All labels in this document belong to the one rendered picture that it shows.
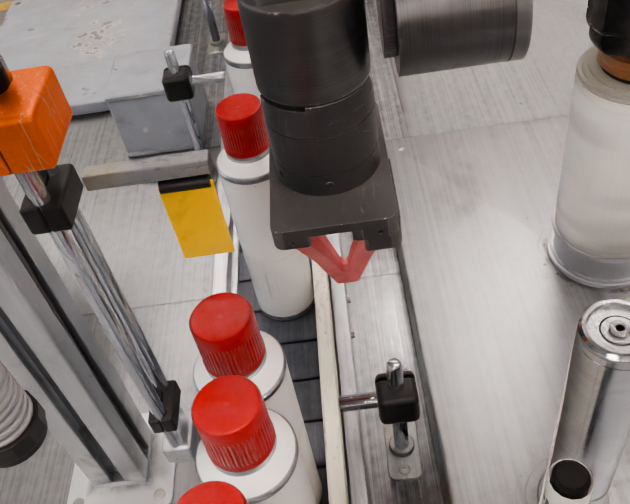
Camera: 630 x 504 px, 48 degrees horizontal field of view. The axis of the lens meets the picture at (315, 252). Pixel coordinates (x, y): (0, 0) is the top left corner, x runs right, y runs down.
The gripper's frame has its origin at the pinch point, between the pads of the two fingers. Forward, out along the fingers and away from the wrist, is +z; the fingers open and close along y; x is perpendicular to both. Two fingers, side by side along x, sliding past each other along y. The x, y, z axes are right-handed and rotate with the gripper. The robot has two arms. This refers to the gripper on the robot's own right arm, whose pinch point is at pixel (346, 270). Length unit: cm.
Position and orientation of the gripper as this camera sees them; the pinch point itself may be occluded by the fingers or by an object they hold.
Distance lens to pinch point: 45.6
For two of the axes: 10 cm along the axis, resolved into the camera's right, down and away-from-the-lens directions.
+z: 1.4, 6.8, 7.2
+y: -0.5, -7.2, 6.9
